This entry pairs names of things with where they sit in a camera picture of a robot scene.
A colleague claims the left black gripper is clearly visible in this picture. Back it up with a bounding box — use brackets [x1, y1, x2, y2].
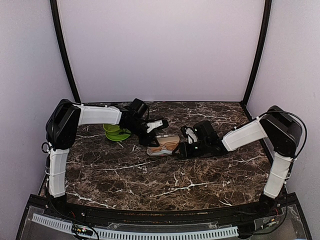
[125, 119, 160, 147]

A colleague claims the right black frame post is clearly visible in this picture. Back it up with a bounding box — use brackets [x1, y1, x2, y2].
[240, 0, 273, 110]

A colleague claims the black front rail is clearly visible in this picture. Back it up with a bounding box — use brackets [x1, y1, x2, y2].
[42, 199, 283, 227]

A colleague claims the black frame post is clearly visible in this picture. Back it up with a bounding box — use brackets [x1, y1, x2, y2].
[49, 0, 81, 103]
[240, 0, 273, 110]

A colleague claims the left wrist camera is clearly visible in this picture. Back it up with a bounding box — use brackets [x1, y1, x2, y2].
[146, 119, 169, 133]

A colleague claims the small circuit board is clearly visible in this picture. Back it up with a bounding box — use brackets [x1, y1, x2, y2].
[71, 224, 94, 237]

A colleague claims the plaid sunglasses case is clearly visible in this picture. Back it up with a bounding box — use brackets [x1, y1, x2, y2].
[147, 134, 180, 157]

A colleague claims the white slotted cable duct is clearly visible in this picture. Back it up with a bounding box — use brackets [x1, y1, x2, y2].
[31, 213, 239, 240]

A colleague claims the left black frame post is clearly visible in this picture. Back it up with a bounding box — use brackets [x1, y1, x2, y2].
[49, 0, 81, 103]

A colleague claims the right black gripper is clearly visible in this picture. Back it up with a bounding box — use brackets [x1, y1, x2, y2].
[172, 139, 210, 159]

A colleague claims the green plastic plate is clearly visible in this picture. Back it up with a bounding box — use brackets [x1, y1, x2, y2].
[105, 131, 132, 142]

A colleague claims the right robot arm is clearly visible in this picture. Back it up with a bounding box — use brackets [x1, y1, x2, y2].
[175, 105, 308, 217]

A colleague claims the green plastic bowl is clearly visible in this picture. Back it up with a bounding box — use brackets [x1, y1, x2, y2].
[102, 123, 121, 134]

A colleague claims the light blue cleaning cloth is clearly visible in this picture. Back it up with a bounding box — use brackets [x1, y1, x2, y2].
[151, 149, 173, 156]

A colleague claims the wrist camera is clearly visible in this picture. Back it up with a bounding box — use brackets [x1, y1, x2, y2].
[146, 119, 169, 133]
[180, 125, 199, 144]

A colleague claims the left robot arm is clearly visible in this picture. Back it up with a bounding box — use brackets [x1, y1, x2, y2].
[41, 98, 166, 198]

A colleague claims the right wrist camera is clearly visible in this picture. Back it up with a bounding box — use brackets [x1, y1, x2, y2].
[180, 125, 199, 144]

